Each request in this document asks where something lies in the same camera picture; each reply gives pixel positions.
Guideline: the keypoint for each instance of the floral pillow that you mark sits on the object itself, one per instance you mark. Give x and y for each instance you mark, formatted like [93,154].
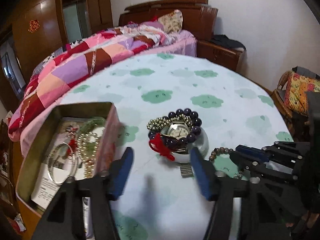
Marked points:
[172,22]

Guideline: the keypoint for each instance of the patchwork pink quilt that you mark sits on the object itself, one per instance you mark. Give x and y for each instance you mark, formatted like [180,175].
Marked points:
[73,66]

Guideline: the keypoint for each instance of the silver bangle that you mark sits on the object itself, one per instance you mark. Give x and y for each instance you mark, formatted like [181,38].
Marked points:
[60,166]

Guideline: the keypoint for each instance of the green cloud pattern tablecloth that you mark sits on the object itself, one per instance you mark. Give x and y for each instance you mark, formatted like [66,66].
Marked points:
[158,203]

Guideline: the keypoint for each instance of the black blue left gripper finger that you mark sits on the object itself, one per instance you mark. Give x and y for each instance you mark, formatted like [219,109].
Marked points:
[254,154]

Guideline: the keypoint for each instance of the wooden headboard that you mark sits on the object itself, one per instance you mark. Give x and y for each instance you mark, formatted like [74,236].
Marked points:
[198,16]

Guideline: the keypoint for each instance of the wooden nightstand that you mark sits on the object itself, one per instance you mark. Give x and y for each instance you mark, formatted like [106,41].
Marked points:
[229,58]

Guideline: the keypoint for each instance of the rattan chair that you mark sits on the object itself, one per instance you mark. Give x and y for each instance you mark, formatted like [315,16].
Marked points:
[298,125]

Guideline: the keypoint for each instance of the red knotted tassel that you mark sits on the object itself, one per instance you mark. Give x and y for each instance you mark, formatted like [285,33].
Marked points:
[157,144]

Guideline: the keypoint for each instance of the dark clothes pile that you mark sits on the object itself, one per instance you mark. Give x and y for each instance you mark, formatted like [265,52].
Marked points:
[224,41]

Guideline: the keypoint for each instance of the silver wristwatch with metal band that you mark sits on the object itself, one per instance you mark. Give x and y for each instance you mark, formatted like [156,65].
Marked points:
[175,137]

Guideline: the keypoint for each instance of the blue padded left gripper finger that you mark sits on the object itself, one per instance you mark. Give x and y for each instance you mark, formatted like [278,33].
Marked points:
[204,171]
[118,174]

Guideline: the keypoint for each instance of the red string pendant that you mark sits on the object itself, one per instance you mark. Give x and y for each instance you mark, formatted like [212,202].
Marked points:
[71,138]

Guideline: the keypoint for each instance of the open metal tin box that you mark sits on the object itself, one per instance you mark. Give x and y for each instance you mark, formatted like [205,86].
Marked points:
[30,168]

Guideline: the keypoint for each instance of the green jade bangle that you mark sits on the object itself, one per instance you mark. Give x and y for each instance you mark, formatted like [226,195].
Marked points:
[92,123]

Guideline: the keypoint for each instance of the brown wooden wardrobe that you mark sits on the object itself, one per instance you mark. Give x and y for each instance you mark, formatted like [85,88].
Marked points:
[22,51]

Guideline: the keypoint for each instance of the red double happiness decal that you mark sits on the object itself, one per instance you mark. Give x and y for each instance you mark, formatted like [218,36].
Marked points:
[33,26]

